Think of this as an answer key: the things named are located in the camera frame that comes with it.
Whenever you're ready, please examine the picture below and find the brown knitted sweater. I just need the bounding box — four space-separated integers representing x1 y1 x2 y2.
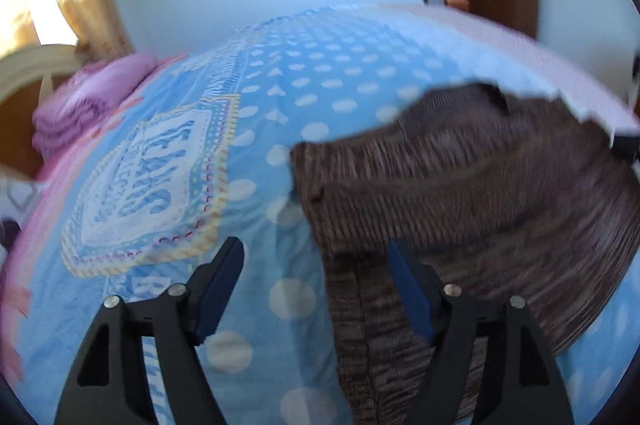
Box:
290 80 640 425

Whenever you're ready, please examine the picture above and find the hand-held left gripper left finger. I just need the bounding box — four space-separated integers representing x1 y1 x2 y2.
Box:
54 236 246 425

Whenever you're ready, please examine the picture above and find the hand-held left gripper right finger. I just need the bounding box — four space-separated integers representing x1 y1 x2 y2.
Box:
387 239 576 425

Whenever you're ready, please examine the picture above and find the folded pink quilt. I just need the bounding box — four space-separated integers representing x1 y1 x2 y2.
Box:
32 51 159 156

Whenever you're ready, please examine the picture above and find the cream wooden bed headboard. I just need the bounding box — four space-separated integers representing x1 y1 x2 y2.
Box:
0 45 90 180

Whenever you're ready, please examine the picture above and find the blue pink printed bed sheet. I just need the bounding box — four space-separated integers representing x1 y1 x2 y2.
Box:
0 2 640 425

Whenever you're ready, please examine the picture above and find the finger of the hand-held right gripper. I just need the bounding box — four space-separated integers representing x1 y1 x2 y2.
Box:
611 134 640 166

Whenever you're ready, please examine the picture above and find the white patterned pillow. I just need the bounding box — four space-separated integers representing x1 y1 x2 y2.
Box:
0 177 40 252

